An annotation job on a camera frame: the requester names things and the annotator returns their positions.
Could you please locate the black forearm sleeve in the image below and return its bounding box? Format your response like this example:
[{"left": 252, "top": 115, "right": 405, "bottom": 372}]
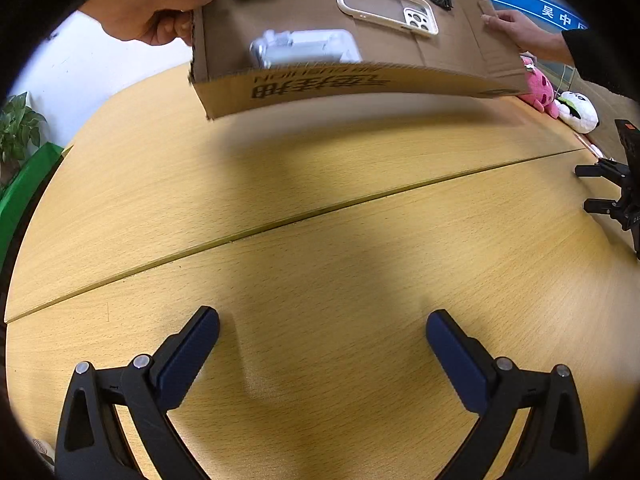
[{"left": 562, "top": 29, "right": 639, "bottom": 102}]

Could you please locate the green potted plant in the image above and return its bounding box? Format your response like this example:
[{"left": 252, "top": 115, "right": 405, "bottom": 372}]
[{"left": 0, "top": 92, "right": 47, "bottom": 186}]

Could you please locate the brown cardboard box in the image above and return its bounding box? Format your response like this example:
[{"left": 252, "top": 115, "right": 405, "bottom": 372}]
[{"left": 190, "top": 0, "right": 527, "bottom": 118}]

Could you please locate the person's right hand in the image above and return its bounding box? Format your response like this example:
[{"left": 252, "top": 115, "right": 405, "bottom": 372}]
[{"left": 483, "top": 10, "right": 567, "bottom": 62}]

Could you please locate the white folding phone stand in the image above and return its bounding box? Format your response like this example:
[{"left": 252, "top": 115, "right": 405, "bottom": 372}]
[{"left": 248, "top": 29, "right": 362, "bottom": 70}]

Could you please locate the clear white phone case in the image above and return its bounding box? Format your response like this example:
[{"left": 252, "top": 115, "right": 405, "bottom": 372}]
[{"left": 336, "top": 0, "right": 439, "bottom": 37}]

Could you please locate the pink plush toy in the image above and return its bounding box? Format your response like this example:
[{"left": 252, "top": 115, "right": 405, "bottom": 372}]
[{"left": 518, "top": 54, "right": 560, "bottom": 119}]

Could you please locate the white panda plush toy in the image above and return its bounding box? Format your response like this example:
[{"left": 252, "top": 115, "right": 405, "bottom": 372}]
[{"left": 554, "top": 91, "right": 600, "bottom": 134}]

